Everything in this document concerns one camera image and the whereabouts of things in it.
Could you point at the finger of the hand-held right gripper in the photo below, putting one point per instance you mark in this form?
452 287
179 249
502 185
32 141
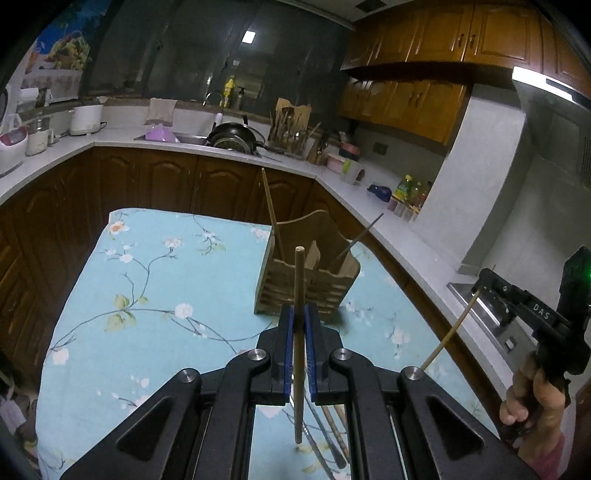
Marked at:
499 308
531 307

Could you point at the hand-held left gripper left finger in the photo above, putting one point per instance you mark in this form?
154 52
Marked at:
289 355

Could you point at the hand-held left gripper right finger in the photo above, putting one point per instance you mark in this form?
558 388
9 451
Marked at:
312 355

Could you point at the light bamboo chopstick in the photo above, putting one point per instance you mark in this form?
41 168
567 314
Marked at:
450 330

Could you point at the wooden utensil holder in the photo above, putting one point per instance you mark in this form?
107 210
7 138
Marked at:
323 240

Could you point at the metal chopstick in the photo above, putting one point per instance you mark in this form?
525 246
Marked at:
362 235

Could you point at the person's right forearm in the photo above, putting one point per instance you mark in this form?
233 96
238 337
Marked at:
545 454

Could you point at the utensils lying on table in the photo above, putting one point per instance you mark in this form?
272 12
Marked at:
318 443

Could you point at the person's right hand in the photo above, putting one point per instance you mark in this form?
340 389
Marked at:
547 401

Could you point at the steel stove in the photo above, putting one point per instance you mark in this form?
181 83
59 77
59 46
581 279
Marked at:
489 314

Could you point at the row of spice jars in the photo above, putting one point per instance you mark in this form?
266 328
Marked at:
402 210

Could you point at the cooking oil bottles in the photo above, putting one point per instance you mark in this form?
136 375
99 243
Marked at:
411 191

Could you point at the light blue floral tablecloth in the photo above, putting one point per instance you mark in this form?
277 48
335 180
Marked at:
161 277

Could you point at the blue countertop item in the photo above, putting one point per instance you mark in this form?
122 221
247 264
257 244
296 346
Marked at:
379 191

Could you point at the white lunch box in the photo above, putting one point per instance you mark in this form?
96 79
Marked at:
344 170

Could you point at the steel range hood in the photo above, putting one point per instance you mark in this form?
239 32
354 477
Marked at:
558 120

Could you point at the pink lidded container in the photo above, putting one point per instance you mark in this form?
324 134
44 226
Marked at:
349 150

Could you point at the wooden lower cabinets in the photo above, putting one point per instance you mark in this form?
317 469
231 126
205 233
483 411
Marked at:
152 180

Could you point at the wooden cabinets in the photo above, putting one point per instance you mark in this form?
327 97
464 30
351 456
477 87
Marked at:
152 180
438 46

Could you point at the black wok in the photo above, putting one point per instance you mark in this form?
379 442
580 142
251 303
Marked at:
233 136

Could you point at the countertop utensil rack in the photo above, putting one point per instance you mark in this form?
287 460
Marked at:
291 124

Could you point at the small white bottle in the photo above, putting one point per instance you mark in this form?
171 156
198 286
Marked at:
219 118

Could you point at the purple plastic basin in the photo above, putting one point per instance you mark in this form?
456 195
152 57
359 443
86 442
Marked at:
160 134

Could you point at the steel bottle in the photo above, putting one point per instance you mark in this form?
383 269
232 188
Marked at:
241 99

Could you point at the wooden upper cabinets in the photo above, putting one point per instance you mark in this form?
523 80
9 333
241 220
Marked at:
438 46

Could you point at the yellow dish soap bottle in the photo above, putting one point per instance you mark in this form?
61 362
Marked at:
229 92

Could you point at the grey hanging dishcloth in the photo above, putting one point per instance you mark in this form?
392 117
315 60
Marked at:
160 110

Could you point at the white electric pot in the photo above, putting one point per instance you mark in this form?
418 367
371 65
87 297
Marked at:
86 119

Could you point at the dark kitchen window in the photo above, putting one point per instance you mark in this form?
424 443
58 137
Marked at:
194 46

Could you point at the ceiling vent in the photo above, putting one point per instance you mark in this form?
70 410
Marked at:
369 4

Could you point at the white rice cooker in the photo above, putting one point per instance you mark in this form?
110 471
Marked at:
9 143

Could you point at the wall outlet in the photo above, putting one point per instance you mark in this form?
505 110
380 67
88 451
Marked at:
380 148

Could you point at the fruit wall poster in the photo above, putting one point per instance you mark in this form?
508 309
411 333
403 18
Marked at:
64 50

